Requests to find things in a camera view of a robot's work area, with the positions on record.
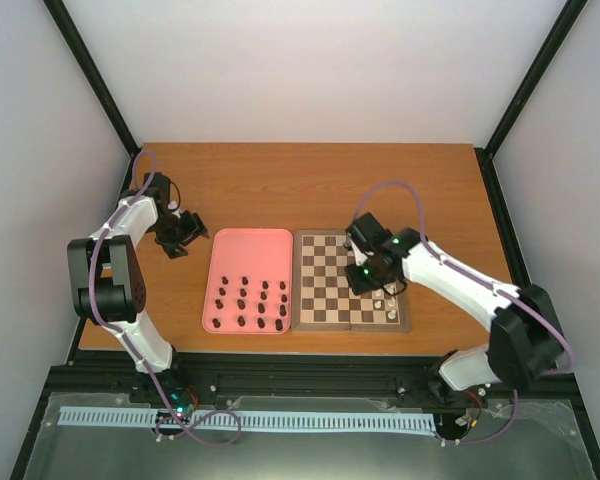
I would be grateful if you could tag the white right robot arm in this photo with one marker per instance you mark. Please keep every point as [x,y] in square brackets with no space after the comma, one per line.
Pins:
[525,340]

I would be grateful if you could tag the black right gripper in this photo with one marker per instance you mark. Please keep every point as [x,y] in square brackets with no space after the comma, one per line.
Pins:
[358,286]

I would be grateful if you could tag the pink plastic tray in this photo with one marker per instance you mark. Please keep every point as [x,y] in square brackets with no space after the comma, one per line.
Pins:
[259,255]

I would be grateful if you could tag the light blue cable duct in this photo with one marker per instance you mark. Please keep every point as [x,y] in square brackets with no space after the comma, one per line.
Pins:
[258,421]

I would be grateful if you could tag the black aluminium frame rail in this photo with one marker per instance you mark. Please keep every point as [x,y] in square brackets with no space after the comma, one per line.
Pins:
[404,380]

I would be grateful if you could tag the left controller circuit board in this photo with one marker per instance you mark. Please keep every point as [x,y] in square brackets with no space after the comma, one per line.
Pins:
[184,401]

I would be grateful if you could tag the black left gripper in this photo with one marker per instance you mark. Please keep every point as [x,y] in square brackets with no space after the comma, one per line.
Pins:
[195,228]

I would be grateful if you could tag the right controller circuit board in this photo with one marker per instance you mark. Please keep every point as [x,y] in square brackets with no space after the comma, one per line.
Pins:
[472,414]

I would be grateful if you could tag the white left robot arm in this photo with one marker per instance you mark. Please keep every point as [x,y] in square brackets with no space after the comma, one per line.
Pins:
[107,284]

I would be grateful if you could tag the wooden chessboard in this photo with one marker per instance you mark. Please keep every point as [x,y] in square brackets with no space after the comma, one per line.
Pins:
[322,300]

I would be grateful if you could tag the controller circuit board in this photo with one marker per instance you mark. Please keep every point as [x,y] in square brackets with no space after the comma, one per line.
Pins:
[472,414]
[184,401]

